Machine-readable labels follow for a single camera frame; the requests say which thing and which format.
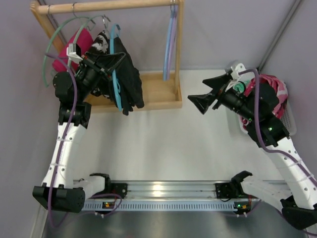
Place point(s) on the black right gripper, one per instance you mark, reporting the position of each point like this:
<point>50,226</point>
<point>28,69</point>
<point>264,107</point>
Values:
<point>219,91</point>

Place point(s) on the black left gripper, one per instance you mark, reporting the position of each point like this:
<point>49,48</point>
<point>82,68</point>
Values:
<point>99,70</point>

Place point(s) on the teal blue hanger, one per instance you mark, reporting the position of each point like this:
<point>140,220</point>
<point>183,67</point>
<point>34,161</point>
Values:
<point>115,31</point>

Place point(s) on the black trousers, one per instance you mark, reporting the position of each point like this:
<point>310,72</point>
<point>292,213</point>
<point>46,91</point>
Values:
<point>129,80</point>

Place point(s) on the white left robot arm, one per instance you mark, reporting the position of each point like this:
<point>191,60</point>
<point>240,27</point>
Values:
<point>58,191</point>

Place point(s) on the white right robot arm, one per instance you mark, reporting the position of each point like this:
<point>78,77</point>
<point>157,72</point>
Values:
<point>298,205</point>

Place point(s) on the grey green hanger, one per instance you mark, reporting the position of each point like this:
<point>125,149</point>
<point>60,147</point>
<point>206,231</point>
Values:
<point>85,25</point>

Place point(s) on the mint green hanger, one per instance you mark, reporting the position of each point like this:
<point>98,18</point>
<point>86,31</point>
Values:
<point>55,34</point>

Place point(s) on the light blue hanger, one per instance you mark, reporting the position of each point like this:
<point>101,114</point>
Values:
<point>168,49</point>

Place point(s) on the lilac hanger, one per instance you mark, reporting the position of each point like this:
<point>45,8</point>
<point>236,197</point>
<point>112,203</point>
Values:
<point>172,44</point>

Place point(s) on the black white patterned garment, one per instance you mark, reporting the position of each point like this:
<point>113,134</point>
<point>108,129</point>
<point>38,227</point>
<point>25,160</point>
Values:
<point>100,46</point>

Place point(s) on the green white garment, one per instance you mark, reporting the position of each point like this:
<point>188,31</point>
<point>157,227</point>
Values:
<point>241,86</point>

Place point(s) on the magenta pink garment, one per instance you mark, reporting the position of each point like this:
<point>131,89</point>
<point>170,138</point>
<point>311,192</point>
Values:
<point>84,41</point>

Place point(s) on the wooden clothes rack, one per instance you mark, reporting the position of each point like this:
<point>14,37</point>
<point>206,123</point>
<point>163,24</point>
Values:
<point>157,94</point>

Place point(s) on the pink camouflage garment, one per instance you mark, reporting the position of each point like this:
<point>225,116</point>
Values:
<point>280,90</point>

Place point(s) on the white plastic basket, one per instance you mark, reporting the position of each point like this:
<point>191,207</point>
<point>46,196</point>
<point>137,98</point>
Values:
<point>287,120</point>

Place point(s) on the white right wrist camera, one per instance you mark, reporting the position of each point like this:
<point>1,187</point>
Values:
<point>233,69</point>

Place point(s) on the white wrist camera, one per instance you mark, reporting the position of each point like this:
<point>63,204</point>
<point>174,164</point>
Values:
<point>233,69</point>
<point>73,52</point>

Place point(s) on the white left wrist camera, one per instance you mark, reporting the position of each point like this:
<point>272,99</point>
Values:
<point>73,52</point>

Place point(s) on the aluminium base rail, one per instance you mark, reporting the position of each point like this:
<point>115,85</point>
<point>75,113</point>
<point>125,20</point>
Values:
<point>215,196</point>

